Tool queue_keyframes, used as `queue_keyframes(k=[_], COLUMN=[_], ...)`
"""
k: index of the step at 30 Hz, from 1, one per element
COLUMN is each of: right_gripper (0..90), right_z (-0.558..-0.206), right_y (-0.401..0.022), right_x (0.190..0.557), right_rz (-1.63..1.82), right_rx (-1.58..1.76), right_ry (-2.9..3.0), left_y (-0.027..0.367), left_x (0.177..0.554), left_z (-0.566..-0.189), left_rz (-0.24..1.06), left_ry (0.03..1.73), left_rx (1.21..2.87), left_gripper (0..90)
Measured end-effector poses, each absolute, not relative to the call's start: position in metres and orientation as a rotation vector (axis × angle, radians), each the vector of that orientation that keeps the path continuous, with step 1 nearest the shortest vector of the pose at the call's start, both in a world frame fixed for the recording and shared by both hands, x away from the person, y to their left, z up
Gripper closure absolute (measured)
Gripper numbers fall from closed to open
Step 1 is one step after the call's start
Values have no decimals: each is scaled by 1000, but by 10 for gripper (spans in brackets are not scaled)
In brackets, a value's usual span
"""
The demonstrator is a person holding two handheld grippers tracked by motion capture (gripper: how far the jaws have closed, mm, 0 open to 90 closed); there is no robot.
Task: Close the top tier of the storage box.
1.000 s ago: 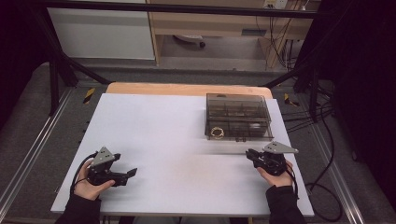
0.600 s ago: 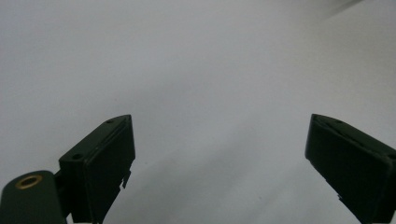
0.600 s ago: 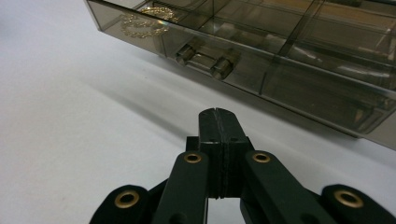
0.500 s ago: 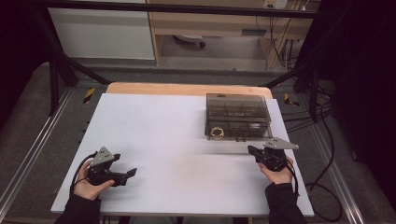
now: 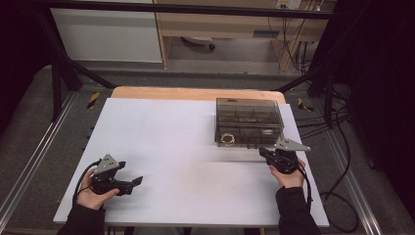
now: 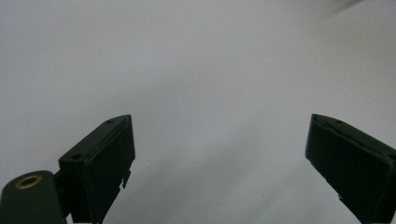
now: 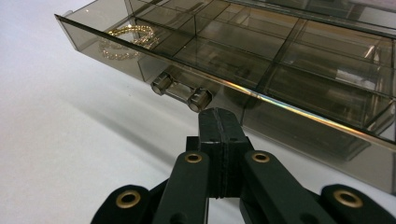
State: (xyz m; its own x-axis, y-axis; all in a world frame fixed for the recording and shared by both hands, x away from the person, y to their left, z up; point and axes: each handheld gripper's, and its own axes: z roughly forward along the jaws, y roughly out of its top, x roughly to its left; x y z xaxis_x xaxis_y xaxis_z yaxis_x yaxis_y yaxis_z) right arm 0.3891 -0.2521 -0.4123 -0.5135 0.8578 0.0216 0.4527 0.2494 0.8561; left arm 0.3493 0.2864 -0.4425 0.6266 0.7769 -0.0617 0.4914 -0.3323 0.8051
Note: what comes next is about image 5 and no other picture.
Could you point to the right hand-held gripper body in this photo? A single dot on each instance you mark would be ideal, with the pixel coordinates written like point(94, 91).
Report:
point(285, 160)

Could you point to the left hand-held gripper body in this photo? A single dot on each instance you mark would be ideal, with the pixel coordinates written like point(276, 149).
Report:
point(104, 179)

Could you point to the smoky transparent storage box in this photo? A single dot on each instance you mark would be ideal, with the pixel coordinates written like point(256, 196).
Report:
point(249, 117)

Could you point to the person's right hand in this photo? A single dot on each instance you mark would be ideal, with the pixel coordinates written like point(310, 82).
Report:
point(290, 179)

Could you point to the person's left hand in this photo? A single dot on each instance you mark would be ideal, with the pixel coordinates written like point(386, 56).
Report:
point(89, 199)

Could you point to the black metal stand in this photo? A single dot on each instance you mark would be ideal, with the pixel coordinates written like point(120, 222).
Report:
point(56, 88)
point(329, 91)

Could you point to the black curtain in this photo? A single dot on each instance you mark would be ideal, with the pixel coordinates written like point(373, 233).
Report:
point(19, 58)
point(381, 81)

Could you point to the office chair base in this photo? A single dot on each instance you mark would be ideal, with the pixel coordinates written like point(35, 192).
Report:
point(199, 40)

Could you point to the white cabinet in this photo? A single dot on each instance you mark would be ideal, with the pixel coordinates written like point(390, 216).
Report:
point(104, 36)

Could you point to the light wooden desk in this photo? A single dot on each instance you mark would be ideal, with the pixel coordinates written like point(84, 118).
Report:
point(221, 27)

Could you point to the white power strip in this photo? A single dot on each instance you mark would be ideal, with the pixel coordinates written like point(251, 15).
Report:
point(288, 4)

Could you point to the aluminium floor rail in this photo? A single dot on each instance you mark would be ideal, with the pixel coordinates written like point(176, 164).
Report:
point(357, 189)
point(32, 163)

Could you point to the black horizontal frame bar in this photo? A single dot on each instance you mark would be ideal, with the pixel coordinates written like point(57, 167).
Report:
point(182, 9)

